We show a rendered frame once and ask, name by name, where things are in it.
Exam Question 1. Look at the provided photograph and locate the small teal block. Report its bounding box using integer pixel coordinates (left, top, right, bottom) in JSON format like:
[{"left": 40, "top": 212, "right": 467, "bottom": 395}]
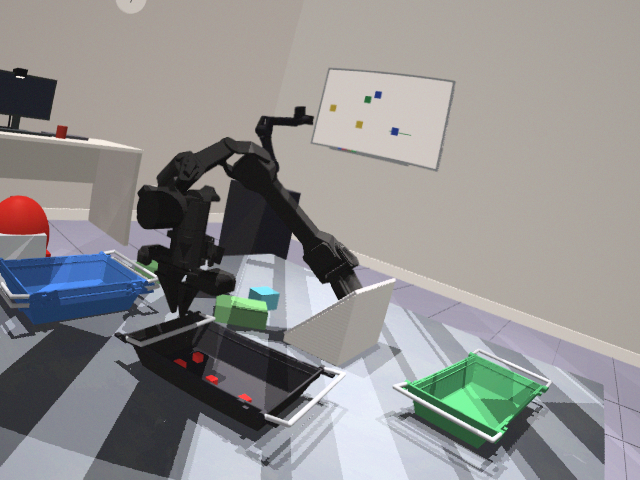
[{"left": 248, "top": 286, "right": 280, "bottom": 310}]

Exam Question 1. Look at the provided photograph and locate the green box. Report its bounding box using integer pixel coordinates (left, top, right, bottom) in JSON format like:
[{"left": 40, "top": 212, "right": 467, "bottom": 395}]
[
  {"left": 135, "top": 260, "right": 158, "bottom": 279},
  {"left": 214, "top": 294, "right": 268, "bottom": 330}
]

